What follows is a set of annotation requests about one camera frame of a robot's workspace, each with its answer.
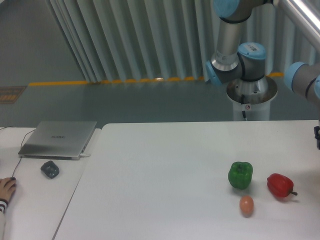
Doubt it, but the brown egg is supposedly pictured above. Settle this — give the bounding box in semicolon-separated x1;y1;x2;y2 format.
239;195;254;215

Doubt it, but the thin dark mouse cable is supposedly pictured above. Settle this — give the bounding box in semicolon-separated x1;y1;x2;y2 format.
0;126;37;178

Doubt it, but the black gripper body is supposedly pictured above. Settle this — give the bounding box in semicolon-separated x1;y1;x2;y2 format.
314;125;320;150

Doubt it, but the silver closed laptop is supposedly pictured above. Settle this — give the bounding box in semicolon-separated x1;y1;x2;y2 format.
18;121;97;160

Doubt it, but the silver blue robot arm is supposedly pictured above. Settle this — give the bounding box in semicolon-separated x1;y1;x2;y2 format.
205;0;320;121

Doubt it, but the green bell pepper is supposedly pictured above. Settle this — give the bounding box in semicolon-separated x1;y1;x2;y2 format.
228;161;253;190

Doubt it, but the red bell pepper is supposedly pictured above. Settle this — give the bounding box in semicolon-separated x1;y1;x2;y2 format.
267;173;298;198

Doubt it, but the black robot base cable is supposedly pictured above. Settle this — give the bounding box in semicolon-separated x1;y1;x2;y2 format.
240;93;248;122

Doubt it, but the person's hand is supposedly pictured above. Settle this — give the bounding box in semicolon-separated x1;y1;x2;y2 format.
0;177;16;202

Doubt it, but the small black device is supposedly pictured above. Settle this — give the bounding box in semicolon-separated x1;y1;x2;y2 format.
40;160;60;179

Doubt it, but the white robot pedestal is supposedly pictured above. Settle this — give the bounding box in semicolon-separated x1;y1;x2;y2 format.
226;76;278;121

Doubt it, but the striped sleeve forearm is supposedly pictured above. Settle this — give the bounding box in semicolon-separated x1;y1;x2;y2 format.
0;198;8;240

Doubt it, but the white folded curtain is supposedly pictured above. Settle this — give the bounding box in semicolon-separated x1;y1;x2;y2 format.
47;0;320;83

